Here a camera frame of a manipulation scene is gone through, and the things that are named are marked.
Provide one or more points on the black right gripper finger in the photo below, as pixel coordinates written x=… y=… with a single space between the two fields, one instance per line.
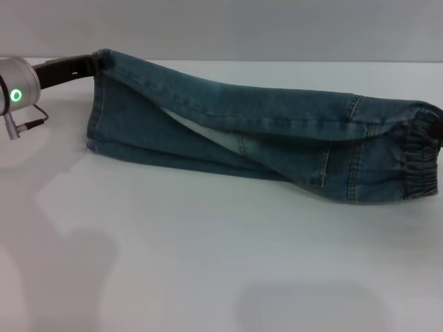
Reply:
x=437 y=130

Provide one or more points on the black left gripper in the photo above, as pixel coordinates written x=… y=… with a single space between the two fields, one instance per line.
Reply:
x=62 y=71

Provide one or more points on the blue denim shorts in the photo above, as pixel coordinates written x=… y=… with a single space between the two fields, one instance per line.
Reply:
x=277 y=145

